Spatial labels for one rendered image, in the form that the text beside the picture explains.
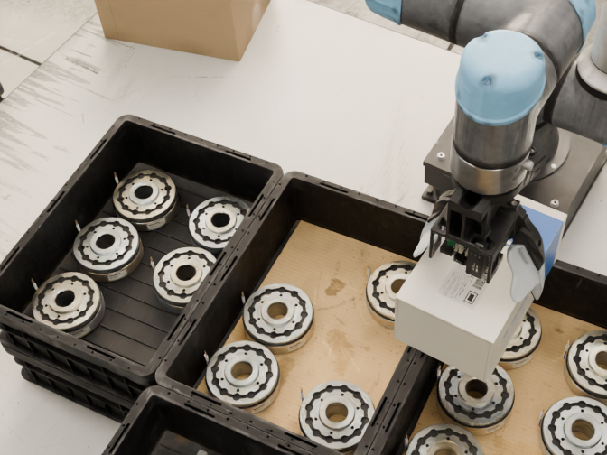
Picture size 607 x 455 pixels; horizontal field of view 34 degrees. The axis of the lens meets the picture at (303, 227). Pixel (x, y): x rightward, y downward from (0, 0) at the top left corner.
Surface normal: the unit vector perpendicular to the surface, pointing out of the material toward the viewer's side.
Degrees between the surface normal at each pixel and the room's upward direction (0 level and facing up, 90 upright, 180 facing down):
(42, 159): 0
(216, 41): 90
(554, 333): 0
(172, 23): 90
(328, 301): 0
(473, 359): 90
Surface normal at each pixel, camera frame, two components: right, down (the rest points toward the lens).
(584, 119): -0.57, 0.63
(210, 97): -0.07, -0.60
